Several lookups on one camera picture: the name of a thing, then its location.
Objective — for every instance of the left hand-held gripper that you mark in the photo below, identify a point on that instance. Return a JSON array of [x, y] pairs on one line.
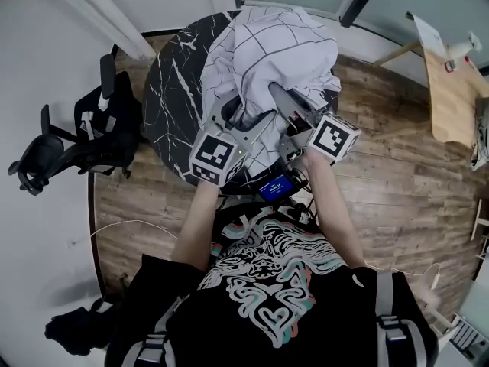
[[214, 153]]

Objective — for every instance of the black printed T-shirt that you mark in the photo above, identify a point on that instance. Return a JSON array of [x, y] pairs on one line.
[[214, 338]]

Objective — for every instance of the black marble round table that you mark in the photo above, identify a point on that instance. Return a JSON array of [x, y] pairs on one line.
[[172, 90]]

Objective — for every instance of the white grid-patterned cloth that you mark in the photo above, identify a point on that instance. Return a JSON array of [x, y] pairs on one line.
[[267, 52]]

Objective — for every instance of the white paper sheet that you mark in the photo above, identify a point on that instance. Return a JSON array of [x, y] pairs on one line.
[[429, 33]]

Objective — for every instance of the light wooden table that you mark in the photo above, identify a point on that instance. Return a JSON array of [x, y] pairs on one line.
[[451, 101]]

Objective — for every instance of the white slatted rack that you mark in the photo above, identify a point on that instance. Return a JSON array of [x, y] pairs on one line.
[[464, 336]]

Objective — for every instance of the white vertical pipes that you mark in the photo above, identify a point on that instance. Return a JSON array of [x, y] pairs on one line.
[[107, 13]]

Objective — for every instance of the person's left forearm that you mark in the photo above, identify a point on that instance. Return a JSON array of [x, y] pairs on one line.
[[195, 228]]

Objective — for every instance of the chest device with blue screen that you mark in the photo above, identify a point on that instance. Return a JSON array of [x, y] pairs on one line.
[[275, 189]]

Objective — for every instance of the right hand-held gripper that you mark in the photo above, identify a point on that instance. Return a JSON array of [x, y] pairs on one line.
[[332, 136]]

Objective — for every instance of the black office chair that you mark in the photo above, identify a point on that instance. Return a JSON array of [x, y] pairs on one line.
[[111, 128]]

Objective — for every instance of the person's right forearm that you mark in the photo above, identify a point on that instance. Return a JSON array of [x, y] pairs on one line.
[[336, 220]]

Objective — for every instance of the white metal frame stand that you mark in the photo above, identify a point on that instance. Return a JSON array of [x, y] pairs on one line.
[[479, 220]]

